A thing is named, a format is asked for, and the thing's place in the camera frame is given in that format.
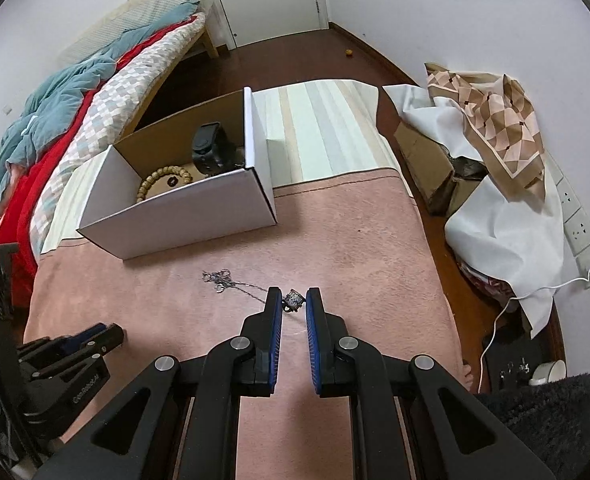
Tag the white tape roll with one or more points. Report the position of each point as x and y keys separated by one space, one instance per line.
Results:
x=550 y=369

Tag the black smartwatch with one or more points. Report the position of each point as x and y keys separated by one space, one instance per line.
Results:
x=210 y=147

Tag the bed with red blanket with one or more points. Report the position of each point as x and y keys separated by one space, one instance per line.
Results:
x=30 y=180

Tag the white power strip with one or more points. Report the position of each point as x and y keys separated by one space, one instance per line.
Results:
x=582 y=240

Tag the white door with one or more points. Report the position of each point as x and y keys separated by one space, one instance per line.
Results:
x=270 y=0

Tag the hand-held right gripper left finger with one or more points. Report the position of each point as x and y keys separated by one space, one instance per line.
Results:
x=275 y=320

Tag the teal quilt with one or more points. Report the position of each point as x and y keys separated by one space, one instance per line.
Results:
x=50 y=95

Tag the brown cardboard box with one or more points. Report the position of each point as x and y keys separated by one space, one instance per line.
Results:
x=420 y=155

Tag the striped pillow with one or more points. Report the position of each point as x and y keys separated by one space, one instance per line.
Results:
x=170 y=2

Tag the checkered quilt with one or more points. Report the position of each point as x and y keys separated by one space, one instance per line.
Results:
x=100 y=105

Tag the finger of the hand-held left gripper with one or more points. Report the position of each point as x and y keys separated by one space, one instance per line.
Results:
x=50 y=347
x=110 y=337

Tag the white cloth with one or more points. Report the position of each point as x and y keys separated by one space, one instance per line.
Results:
x=500 y=230

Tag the dark fuzzy cloth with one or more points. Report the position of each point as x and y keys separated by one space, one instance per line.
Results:
x=550 y=425

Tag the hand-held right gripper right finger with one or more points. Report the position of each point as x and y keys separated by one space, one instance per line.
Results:
x=311 y=330

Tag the red patterned fabric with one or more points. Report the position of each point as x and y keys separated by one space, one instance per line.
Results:
x=485 y=282

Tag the pink and striped cloth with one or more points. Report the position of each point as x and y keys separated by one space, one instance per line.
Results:
x=350 y=240

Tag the black bag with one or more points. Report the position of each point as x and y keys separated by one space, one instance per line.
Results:
x=510 y=350

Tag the white cardboard box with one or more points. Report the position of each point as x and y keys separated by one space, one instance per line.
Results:
x=185 y=215

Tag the wooden bed frame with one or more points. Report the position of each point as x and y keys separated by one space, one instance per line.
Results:
x=205 y=42

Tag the brown patterned scarf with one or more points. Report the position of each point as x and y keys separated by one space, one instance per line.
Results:
x=495 y=120

